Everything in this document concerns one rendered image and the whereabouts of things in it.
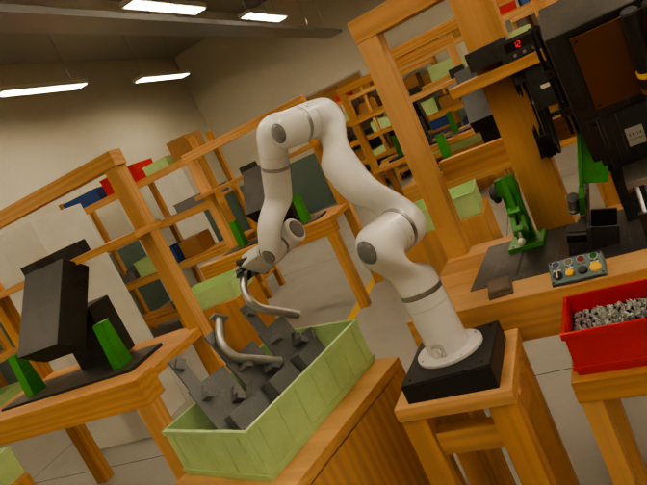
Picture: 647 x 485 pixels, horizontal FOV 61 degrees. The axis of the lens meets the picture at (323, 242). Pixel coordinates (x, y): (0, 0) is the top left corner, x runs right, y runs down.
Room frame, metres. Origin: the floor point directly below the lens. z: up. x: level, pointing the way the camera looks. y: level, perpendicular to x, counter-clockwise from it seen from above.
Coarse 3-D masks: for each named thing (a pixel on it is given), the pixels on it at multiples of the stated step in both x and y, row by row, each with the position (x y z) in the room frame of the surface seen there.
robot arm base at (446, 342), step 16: (416, 304) 1.40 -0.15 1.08; (432, 304) 1.39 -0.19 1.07; (448, 304) 1.41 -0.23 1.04; (416, 320) 1.42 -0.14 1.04; (432, 320) 1.39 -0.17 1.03; (448, 320) 1.39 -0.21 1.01; (432, 336) 1.39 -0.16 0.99; (448, 336) 1.38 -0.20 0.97; (464, 336) 1.40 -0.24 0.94; (480, 336) 1.40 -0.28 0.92; (432, 352) 1.39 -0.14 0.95; (448, 352) 1.38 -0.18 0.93; (464, 352) 1.36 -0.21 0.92; (432, 368) 1.38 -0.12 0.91
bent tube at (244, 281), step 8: (240, 280) 1.93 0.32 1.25; (240, 288) 1.91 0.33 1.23; (248, 296) 1.89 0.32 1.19; (248, 304) 1.89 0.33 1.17; (256, 304) 1.88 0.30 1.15; (264, 312) 1.90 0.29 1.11; (272, 312) 1.91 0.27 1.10; (280, 312) 1.93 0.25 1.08; (288, 312) 1.95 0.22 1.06; (296, 312) 1.97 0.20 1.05
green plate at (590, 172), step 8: (584, 144) 1.64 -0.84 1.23; (584, 152) 1.64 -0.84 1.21; (584, 160) 1.65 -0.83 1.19; (592, 160) 1.64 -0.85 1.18; (584, 168) 1.65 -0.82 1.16; (592, 168) 1.64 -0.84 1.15; (600, 168) 1.63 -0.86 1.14; (584, 176) 1.66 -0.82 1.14; (592, 176) 1.65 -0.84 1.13; (600, 176) 1.64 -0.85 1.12
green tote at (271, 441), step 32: (352, 320) 1.87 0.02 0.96; (352, 352) 1.80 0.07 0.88; (320, 384) 1.65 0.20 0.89; (352, 384) 1.75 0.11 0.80; (192, 416) 1.75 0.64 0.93; (288, 416) 1.52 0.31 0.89; (320, 416) 1.60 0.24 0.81; (192, 448) 1.60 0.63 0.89; (224, 448) 1.49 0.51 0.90; (256, 448) 1.41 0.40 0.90; (288, 448) 1.48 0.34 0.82; (256, 480) 1.45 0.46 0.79
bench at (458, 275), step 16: (496, 240) 2.26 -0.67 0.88; (464, 256) 2.24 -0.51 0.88; (480, 256) 2.15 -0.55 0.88; (448, 272) 2.14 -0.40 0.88; (464, 272) 2.05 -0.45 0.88; (448, 288) 1.97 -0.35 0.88; (464, 288) 1.90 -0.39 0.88; (480, 416) 1.77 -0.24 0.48; (496, 448) 1.78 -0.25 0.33; (496, 464) 1.74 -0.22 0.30; (512, 480) 1.80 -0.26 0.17
